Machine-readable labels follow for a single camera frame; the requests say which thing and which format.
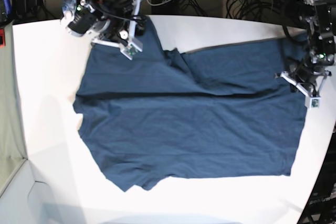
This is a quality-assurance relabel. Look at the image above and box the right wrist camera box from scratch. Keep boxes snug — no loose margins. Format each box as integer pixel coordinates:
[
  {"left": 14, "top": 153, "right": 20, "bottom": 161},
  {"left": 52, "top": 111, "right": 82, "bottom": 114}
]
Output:
[{"left": 120, "top": 38, "right": 143, "bottom": 60}]

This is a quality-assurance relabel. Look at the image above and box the blue handled tool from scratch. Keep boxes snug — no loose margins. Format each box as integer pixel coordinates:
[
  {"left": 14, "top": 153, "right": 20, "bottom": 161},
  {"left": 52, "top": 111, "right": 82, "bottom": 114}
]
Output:
[{"left": 3, "top": 0, "right": 12, "bottom": 16}]

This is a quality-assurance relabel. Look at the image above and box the dark blue t-shirt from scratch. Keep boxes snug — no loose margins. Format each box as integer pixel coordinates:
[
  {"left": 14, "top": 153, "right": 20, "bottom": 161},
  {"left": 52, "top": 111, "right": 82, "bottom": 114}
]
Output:
[{"left": 73, "top": 22, "right": 307, "bottom": 191}]

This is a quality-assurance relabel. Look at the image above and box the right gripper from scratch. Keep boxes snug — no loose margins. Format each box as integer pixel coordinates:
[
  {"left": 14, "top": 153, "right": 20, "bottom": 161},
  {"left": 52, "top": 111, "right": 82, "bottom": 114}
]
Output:
[{"left": 91, "top": 0, "right": 147, "bottom": 49}]

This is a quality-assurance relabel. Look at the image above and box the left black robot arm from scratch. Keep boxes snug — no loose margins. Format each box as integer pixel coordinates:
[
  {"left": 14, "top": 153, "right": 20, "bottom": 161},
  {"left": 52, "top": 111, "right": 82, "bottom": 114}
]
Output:
[{"left": 276, "top": 0, "right": 335, "bottom": 100}]

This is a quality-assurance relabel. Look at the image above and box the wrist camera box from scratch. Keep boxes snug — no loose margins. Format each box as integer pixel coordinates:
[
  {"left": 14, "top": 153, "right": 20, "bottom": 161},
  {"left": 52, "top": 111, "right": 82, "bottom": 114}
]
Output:
[
  {"left": 305, "top": 97, "right": 321, "bottom": 109},
  {"left": 120, "top": 38, "right": 143, "bottom": 60}
]

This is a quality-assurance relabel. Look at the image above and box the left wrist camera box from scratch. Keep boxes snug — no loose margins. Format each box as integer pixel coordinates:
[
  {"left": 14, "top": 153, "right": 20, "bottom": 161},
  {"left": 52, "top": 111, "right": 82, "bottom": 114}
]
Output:
[{"left": 305, "top": 97, "right": 321, "bottom": 109}]

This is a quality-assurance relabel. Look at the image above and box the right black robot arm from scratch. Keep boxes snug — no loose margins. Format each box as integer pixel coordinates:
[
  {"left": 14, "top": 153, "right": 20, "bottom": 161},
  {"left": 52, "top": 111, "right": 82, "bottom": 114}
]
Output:
[{"left": 61, "top": 0, "right": 146, "bottom": 58}]

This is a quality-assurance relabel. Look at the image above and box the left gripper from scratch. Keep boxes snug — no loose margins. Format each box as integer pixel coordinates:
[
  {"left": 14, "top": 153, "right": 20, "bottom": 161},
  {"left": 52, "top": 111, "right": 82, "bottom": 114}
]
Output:
[{"left": 275, "top": 62, "right": 331, "bottom": 98}]

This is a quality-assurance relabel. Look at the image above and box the red black clamp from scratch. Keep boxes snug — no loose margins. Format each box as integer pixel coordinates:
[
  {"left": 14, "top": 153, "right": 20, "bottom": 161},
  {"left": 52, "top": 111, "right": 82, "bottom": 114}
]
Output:
[{"left": 0, "top": 28, "right": 6, "bottom": 48}]

